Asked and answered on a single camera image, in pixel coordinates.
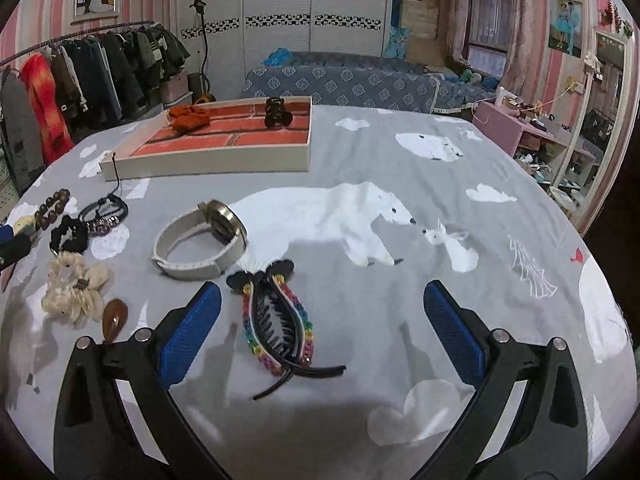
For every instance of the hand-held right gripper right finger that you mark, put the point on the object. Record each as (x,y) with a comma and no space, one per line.
(452,332)

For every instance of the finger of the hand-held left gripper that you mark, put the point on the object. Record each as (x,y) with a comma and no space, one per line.
(5,233)
(15,251)

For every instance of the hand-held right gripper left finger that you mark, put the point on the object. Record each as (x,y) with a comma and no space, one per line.
(192,332)

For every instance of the black scrunchie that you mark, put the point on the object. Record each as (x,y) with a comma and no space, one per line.
(57,240)

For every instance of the amber oval hair clip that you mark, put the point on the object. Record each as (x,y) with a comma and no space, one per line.
(115,320)

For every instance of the white tray with brick-pattern base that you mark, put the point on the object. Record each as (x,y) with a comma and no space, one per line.
(225,137)

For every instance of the brown hair claw clip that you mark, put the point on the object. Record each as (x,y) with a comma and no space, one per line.
(277,115)

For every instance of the grey hanging coat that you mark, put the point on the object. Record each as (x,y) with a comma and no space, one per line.
(20,130)

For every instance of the grey polar bear printed blanket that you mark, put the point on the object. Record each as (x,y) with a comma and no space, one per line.
(350,310)

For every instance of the orange fleece hanging coat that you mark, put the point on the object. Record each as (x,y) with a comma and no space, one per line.
(45,105)

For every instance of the row of dark hanging clothes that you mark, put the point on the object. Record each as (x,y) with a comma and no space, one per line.
(125,70)

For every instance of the metal clothes rack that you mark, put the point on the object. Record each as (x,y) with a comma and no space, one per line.
(75,35)

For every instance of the pink side table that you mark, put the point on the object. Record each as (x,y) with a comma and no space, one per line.
(505,125)

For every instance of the pink storage box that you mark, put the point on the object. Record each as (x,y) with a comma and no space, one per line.
(175,89)

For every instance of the garment steamer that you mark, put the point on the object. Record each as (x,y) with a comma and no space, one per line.
(201,82)

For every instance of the white framed standing mirror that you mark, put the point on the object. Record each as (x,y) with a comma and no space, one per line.
(597,125)

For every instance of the sofa with blue patterned cover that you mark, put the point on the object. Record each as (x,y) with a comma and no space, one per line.
(350,85)

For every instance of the blue cloth bundle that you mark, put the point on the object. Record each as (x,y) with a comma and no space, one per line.
(277,56)

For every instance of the blue hanging cloth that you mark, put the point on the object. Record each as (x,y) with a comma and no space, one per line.
(396,40)

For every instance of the window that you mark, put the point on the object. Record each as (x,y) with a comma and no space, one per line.
(492,20)

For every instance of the pink floral curtain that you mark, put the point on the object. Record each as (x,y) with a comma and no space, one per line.
(530,20)
(457,10)

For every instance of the wall poster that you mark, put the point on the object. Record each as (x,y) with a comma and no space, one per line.
(566,20)

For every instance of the red flower wall decoration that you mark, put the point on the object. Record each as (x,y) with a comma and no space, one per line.
(616,17)

